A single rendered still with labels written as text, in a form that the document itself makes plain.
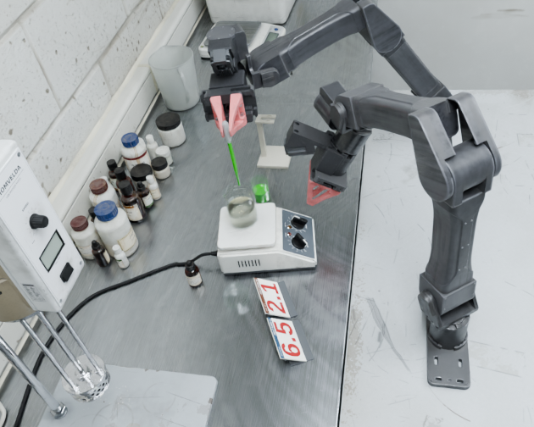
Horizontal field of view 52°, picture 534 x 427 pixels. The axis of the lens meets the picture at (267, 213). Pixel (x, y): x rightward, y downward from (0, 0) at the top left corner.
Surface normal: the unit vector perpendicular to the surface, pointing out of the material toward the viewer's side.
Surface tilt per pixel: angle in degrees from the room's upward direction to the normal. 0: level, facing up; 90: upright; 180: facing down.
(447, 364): 0
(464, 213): 86
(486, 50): 90
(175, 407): 0
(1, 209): 90
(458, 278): 86
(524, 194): 0
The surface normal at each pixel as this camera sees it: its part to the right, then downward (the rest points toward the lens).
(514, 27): -0.18, 0.72
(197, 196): -0.12, -0.69
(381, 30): 0.31, 0.65
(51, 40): 0.98, 0.04
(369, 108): -0.85, 0.38
